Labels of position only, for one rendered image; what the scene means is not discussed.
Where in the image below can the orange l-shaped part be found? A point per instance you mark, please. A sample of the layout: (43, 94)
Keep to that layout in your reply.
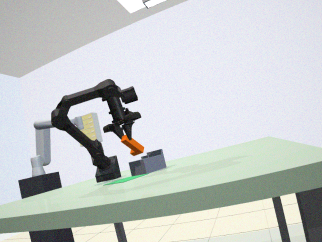
(135, 147)

